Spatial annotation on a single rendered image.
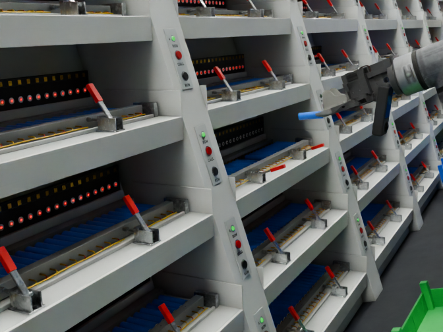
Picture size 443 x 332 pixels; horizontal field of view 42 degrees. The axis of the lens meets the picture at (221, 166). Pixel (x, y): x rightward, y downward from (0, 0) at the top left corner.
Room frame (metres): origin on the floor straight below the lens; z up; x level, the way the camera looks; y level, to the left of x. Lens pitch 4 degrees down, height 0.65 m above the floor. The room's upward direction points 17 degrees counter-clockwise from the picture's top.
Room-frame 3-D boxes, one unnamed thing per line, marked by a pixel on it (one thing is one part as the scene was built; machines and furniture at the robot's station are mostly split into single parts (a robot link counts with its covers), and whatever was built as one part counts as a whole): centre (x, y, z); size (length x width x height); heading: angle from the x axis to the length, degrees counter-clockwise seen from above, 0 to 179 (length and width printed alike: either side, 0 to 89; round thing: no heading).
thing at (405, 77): (1.30, -0.46, 0.63); 0.10 x 0.05 x 0.09; 148
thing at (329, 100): (1.39, -0.29, 0.62); 0.09 x 0.03 x 0.06; 62
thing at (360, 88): (1.35, -0.39, 0.63); 0.12 x 0.08 x 0.09; 58
